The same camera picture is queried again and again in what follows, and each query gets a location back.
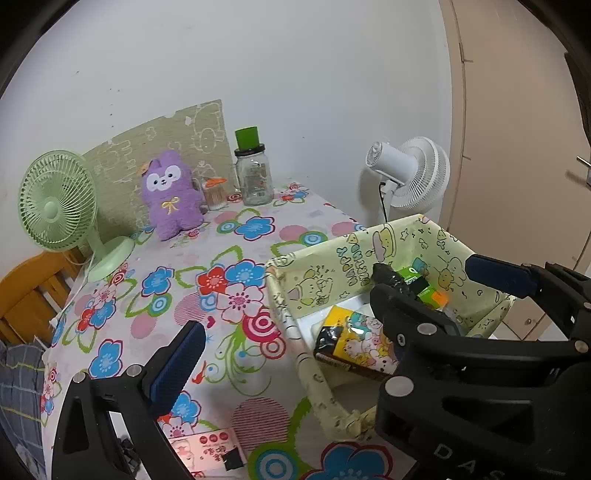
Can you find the pink flat packet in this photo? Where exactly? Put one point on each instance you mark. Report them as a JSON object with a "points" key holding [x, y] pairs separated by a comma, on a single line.
{"points": [[203, 450]]}

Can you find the beige door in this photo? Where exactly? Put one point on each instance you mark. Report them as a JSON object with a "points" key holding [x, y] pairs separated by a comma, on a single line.
{"points": [[517, 138]]}

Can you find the grey plaid pillow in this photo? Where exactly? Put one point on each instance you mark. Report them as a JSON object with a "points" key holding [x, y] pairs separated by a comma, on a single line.
{"points": [[18, 406]]}

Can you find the purple plush toy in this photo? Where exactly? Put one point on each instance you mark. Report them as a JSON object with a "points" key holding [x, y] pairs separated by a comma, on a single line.
{"points": [[171, 203]]}

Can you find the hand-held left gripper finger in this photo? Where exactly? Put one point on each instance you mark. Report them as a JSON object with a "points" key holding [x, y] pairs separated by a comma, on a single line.
{"points": [[178, 364]]}

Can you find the yellow cartoon packet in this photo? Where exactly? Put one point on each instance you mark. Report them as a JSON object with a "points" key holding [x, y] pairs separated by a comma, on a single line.
{"points": [[355, 337]]}

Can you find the glass jar with green lid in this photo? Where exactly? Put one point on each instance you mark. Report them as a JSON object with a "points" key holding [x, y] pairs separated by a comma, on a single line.
{"points": [[254, 180]]}

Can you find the green tissue pack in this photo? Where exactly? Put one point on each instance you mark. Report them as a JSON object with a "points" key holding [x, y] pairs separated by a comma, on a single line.
{"points": [[415, 272]]}

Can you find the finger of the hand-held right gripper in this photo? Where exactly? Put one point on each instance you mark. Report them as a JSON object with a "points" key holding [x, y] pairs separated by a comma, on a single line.
{"points": [[498, 274], [401, 309]]}

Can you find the wooden headboard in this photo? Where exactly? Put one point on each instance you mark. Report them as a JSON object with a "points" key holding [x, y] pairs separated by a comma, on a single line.
{"points": [[27, 290]]}

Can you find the white standing fan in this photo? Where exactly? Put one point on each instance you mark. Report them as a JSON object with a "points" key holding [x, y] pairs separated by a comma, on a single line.
{"points": [[425, 175]]}

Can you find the yellow cartoon print storage box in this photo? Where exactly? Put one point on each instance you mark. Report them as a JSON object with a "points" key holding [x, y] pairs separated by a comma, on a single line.
{"points": [[323, 277]]}

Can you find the floral tablecloth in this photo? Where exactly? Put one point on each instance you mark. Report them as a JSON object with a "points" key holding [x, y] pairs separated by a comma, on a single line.
{"points": [[258, 240]]}

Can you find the green desk fan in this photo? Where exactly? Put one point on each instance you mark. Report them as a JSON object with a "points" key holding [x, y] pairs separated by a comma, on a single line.
{"points": [[55, 207]]}

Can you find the green printed board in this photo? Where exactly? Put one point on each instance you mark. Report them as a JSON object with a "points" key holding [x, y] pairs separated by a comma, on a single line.
{"points": [[184, 134]]}

